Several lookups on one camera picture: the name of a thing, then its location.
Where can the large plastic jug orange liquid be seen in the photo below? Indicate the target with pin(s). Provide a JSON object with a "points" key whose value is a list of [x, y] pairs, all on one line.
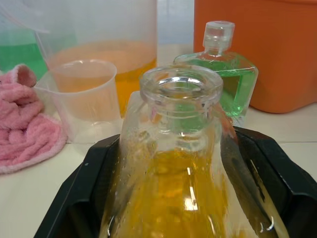
{"points": [[119, 49]]}

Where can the orange plastic bin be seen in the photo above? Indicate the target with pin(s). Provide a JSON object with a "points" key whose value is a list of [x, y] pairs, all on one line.
{"points": [[262, 49]]}

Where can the pink fluffy cloth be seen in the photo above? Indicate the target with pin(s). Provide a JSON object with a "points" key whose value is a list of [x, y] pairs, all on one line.
{"points": [[22, 129]]}

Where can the plastic jug green liquid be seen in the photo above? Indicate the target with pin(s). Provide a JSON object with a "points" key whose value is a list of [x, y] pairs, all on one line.
{"points": [[19, 54]]}

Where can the square glass bottle green liquid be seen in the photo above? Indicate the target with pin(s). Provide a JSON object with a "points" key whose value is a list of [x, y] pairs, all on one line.
{"points": [[237, 81]]}

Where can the small translucent plastic measuring cup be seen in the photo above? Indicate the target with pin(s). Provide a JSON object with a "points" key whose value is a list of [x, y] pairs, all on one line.
{"points": [[86, 99]]}

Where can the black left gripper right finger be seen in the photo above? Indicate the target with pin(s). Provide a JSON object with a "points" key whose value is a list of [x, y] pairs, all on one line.
{"points": [[277, 173]]}

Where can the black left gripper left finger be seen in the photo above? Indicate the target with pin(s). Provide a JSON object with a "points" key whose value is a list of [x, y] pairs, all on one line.
{"points": [[81, 188]]}

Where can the clear orange juice bottle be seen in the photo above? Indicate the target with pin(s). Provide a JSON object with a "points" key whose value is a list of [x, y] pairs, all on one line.
{"points": [[173, 188]]}

